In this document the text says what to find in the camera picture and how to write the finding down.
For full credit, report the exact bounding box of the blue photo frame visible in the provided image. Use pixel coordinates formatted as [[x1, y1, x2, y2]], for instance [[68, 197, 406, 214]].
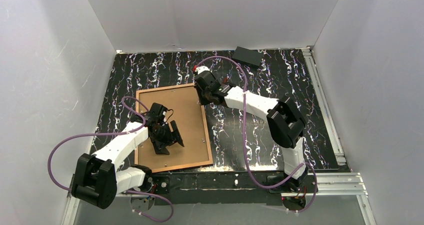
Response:
[[134, 83, 213, 173]]

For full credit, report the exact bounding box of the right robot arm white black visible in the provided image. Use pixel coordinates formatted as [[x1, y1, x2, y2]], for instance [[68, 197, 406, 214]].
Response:
[[193, 66, 307, 191]]

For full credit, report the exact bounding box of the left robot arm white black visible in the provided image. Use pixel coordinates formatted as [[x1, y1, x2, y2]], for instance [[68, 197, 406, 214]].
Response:
[[71, 102, 184, 209]]

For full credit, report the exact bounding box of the black rectangular box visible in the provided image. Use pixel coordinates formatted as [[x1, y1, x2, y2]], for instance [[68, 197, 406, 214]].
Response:
[[231, 46, 263, 68]]

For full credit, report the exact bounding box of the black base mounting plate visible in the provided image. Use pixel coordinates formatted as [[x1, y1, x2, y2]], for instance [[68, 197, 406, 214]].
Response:
[[119, 170, 342, 207]]

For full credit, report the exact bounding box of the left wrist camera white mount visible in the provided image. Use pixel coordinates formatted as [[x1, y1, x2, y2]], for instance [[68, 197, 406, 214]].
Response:
[[162, 109, 174, 123]]

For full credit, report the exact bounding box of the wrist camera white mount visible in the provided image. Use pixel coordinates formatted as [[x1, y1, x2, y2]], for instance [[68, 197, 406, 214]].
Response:
[[162, 109, 174, 123], [192, 65, 211, 76]]

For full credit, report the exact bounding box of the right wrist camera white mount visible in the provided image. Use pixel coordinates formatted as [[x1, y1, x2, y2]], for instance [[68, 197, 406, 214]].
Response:
[[192, 65, 211, 76]]

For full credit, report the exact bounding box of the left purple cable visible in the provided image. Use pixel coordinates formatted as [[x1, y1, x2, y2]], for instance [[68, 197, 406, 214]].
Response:
[[47, 96, 175, 223]]

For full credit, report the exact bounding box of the purple cable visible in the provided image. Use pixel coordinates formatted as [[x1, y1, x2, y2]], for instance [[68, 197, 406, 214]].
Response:
[[195, 55, 319, 214], [47, 96, 175, 223]]

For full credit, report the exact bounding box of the aluminium rail right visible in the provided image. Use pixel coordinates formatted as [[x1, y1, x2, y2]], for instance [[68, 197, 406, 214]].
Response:
[[300, 47, 347, 166]]

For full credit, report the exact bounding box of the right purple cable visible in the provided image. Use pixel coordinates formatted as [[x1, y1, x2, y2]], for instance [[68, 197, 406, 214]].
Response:
[[195, 55, 319, 214]]

